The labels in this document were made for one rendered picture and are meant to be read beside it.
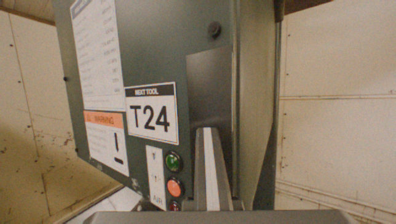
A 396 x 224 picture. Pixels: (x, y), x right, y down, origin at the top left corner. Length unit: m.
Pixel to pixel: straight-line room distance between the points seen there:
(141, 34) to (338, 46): 1.13
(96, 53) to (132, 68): 0.11
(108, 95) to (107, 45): 0.08
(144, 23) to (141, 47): 0.03
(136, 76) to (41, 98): 1.20
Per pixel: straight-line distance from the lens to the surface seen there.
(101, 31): 0.28
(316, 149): 1.22
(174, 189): 0.18
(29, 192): 1.48
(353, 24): 1.24
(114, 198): 1.70
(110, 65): 0.25
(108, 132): 0.29
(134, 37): 0.21
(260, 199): 1.01
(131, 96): 0.20
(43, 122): 1.37
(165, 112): 0.16
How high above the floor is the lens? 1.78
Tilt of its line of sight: 7 degrees down
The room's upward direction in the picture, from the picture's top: 2 degrees counter-clockwise
